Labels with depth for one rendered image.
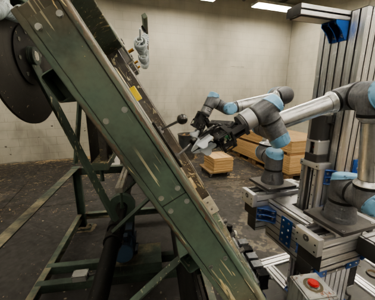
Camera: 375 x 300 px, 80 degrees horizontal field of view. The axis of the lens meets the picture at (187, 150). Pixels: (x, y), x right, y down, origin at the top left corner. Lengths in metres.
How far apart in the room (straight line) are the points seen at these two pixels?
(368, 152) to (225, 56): 6.36
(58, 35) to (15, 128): 6.14
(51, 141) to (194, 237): 6.04
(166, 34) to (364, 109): 5.98
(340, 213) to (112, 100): 1.12
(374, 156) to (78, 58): 1.04
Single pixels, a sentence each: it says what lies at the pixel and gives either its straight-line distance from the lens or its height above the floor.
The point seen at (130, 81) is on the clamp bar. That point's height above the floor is 1.69.
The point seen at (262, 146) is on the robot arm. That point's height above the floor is 1.26.
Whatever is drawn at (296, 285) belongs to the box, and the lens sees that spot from 1.08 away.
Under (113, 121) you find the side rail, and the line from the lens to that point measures 0.57.
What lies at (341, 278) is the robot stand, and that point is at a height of 0.46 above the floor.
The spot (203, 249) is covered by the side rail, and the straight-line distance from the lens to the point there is 0.73.
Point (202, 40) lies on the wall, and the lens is 6.97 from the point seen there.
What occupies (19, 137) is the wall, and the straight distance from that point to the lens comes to 6.72.
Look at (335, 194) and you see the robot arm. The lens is 1.29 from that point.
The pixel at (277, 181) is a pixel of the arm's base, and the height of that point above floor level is 1.07.
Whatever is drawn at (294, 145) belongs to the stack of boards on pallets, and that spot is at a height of 0.71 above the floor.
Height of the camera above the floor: 1.63
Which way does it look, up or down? 14 degrees down
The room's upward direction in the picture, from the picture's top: straight up
